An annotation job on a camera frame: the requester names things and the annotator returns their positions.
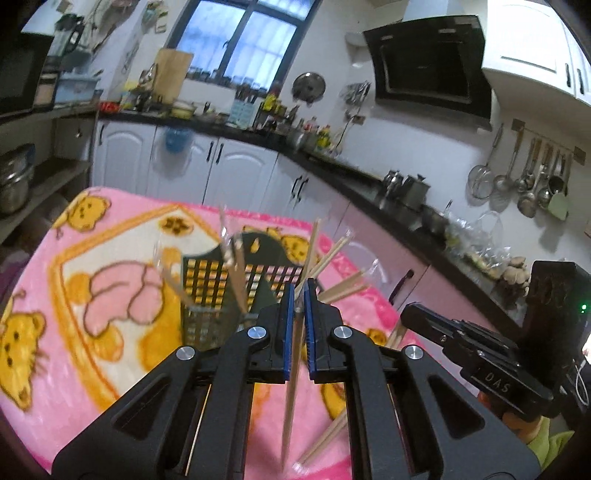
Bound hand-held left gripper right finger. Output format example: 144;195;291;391
302;277;541;480

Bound white base cabinets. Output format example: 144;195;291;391
90;117;435;315

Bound tall steel canister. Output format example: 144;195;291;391
399;174;433;209

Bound blue dish drainer box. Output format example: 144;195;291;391
54;74;103;105

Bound small brown box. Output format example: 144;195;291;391
34;76;57;110

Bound dark framed window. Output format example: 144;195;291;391
168;0;322;89

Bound chrome faucet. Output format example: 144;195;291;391
139;65;160;101

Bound wooden cutting board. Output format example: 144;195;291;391
151;48;195;105

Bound row of spice jars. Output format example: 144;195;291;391
187;67;271;92

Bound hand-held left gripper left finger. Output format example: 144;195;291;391
52;282;296;480

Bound bunch of hanging metal utensils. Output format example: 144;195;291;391
344;80;373;105

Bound steel stockpot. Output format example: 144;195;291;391
0;144;37;216

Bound wire mesh strainer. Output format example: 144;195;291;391
468;124;505;200

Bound black perforated utensil holder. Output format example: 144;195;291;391
181;231;319;354

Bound white cable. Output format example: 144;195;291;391
571;350;591;398

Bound concrete shelf unit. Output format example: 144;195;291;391
0;104;100;246

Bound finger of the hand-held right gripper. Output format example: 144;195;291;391
399;303;522;366

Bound row of hanging ladles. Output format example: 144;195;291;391
494;124;576;222

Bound pink printed blanket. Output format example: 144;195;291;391
0;185;431;480

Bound grey metal drawer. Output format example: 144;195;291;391
54;117;96;163

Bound stainless pot lid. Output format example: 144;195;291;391
292;71;327;102

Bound wooden utensil rail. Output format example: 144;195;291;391
512;119;584;163

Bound blue utensil caddy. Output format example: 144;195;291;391
229;99;254;128

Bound black microwave oven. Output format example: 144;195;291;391
0;30;55;117

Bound bamboo chopstick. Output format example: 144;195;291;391
295;410;347;462
281;219;322;472
385;320;408;350
185;384;213;477
300;416;350;468

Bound small steel kettle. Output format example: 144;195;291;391
381;170;403;198

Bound black range hood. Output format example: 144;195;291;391
362;14;493;121

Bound person's right hand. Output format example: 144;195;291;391
478;390;552;447

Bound white upper cabinet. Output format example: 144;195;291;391
480;0;591;101

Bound bunch of bamboo chopsticks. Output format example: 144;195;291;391
154;205;384;319

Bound black blender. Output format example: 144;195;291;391
48;14;86;71

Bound pile of dried mushrooms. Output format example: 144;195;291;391
500;255;528;297

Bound clear plastic bags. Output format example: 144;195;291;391
445;211;509;274

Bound blue plastic bag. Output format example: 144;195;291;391
157;127;195;156

